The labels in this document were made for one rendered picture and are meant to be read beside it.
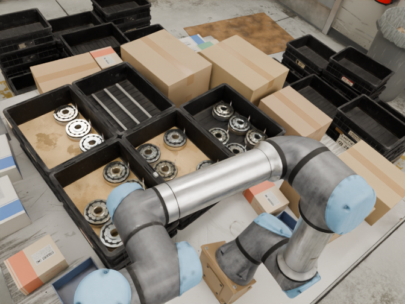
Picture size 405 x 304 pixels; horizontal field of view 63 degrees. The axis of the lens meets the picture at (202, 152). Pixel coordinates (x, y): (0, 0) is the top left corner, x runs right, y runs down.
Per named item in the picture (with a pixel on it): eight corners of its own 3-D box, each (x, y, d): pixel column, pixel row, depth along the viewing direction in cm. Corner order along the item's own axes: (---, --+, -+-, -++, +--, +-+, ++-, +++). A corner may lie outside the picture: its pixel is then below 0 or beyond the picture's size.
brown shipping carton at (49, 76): (93, 76, 187) (88, 52, 174) (109, 99, 176) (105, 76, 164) (38, 91, 174) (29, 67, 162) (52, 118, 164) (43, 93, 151)
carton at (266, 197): (284, 210, 145) (289, 202, 139) (263, 222, 141) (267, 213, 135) (262, 183, 153) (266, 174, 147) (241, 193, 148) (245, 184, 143)
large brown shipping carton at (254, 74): (278, 96, 193) (289, 69, 178) (244, 119, 179) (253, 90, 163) (230, 62, 209) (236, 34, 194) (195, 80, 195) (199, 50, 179)
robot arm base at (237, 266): (254, 280, 116) (273, 262, 113) (237, 290, 103) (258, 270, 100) (227, 246, 122) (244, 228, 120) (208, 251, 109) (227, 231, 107)
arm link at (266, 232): (249, 234, 118) (275, 209, 115) (272, 265, 111) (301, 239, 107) (232, 233, 109) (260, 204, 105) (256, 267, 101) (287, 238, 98)
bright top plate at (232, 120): (254, 126, 154) (255, 125, 153) (237, 134, 150) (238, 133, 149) (241, 113, 159) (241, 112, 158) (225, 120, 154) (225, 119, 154)
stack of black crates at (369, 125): (377, 172, 239) (415, 131, 204) (352, 191, 226) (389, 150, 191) (335, 136, 257) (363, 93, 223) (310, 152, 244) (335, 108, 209)
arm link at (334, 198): (286, 249, 112) (336, 138, 71) (317, 288, 103) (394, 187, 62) (258, 266, 108) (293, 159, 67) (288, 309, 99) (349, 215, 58)
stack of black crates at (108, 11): (136, 35, 313) (134, -13, 278) (152, 52, 299) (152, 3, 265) (96, 46, 295) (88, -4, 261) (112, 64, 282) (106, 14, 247)
